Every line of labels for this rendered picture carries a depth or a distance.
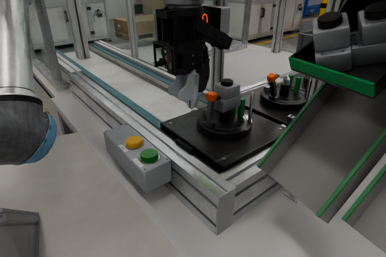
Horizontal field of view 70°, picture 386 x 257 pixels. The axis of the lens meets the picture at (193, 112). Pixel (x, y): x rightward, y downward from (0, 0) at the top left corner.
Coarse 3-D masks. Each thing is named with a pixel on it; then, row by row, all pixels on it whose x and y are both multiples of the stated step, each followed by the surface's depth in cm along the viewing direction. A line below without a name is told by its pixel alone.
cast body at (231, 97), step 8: (224, 80) 65; (232, 80) 65; (216, 88) 66; (224, 88) 64; (232, 88) 64; (224, 96) 65; (232, 96) 65; (240, 96) 67; (216, 104) 66; (224, 104) 64; (232, 104) 66; (240, 104) 68
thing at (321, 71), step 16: (352, 0) 43; (368, 0) 45; (384, 0) 47; (352, 16) 45; (304, 48) 42; (304, 64) 40; (368, 64) 37; (384, 64) 36; (336, 80) 36; (352, 80) 34; (368, 80) 35; (384, 80) 33; (368, 96) 33
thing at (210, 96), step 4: (208, 92) 63; (212, 92) 63; (208, 96) 63; (212, 96) 62; (216, 96) 63; (208, 100) 63; (212, 100) 63; (216, 100) 64; (208, 104) 64; (212, 104) 64; (208, 108) 65; (212, 108) 64; (208, 112) 65; (212, 112) 65; (208, 116) 65; (212, 116) 65; (208, 120) 66; (212, 120) 66
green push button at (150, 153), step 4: (144, 152) 60; (148, 152) 60; (152, 152) 60; (156, 152) 60; (140, 156) 59; (144, 156) 59; (148, 156) 59; (152, 156) 59; (156, 156) 59; (144, 160) 58; (148, 160) 58; (152, 160) 58
